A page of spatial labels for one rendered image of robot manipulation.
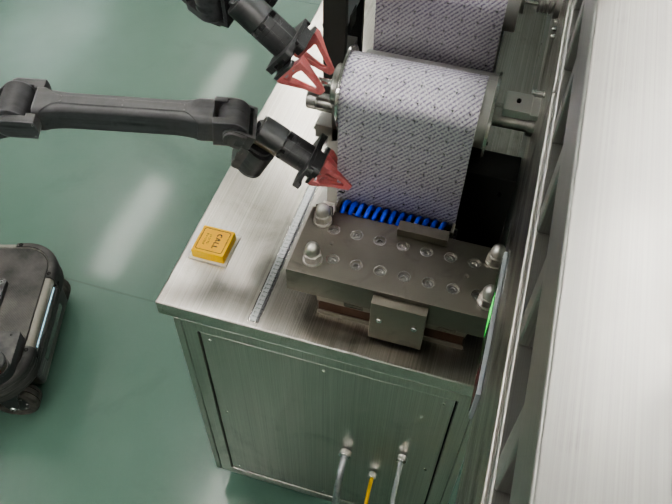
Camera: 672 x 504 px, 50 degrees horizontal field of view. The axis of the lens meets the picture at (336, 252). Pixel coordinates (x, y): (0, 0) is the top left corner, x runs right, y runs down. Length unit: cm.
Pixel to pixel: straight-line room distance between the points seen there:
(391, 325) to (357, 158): 31
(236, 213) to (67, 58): 221
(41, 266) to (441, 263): 149
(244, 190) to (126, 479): 103
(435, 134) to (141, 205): 180
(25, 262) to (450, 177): 157
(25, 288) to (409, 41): 148
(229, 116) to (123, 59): 230
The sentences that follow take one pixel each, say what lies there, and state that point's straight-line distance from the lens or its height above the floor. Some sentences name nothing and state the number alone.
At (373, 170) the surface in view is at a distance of 134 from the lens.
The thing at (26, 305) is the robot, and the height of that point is 24.
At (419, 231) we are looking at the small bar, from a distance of 135.
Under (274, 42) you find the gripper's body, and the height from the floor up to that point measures 134.
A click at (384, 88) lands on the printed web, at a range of 124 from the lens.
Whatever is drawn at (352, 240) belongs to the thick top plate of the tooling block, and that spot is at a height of 103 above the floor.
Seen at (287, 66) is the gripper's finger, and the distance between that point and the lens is 125.
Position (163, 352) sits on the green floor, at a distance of 246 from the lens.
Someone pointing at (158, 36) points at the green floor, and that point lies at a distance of 371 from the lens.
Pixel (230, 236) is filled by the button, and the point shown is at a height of 92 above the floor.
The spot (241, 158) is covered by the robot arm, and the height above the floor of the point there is 111.
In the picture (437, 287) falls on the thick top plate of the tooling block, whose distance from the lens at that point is 129.
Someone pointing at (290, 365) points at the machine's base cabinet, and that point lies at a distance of 147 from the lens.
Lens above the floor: 207
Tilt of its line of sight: 51 degrees down
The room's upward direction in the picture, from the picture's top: 1 degrees clockwise
